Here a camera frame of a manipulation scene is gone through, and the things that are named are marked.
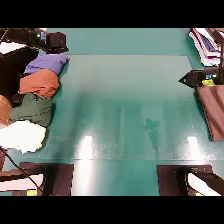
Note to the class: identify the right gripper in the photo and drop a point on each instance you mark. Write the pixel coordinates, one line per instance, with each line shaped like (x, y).
(196, 78)

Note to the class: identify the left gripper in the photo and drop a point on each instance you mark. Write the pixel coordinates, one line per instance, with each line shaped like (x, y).
(57, 42)

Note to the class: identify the brown garment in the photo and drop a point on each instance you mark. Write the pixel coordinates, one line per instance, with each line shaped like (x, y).
(213, 111)

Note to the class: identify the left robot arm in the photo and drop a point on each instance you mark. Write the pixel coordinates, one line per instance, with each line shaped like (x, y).
(20, 35)

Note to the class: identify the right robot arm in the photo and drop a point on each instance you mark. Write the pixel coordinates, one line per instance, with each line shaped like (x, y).
(173, 180)

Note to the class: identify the purple garment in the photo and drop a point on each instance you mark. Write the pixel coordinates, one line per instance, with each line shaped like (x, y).
(46, 63)

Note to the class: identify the heap of clothes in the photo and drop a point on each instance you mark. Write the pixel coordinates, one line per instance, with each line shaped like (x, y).
(206, 50)

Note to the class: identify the orange garment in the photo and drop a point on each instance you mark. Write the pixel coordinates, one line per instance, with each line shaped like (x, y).
(40, 83)

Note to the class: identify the black garment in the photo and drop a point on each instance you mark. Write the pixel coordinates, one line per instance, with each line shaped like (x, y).
(13, 73)

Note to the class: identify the green garment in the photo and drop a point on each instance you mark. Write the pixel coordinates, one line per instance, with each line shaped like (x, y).
(33, 110)

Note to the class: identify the white garment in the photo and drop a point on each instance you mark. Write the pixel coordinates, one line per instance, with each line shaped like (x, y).
(21, 136)

